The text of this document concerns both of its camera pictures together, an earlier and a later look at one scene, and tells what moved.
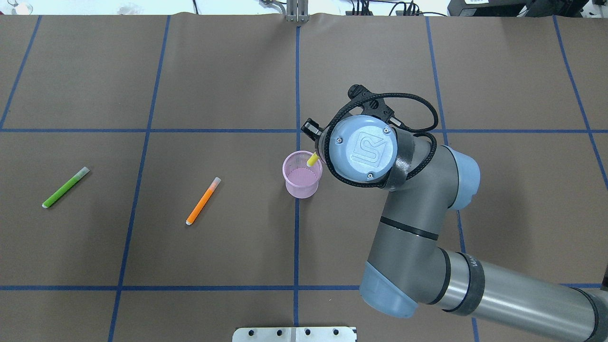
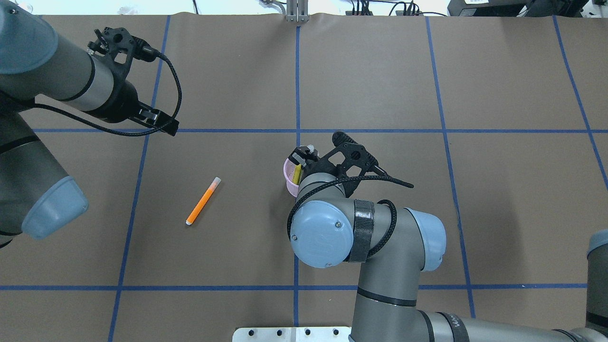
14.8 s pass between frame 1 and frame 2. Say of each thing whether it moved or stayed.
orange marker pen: stayed
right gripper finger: moved
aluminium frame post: stayed
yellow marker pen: moved
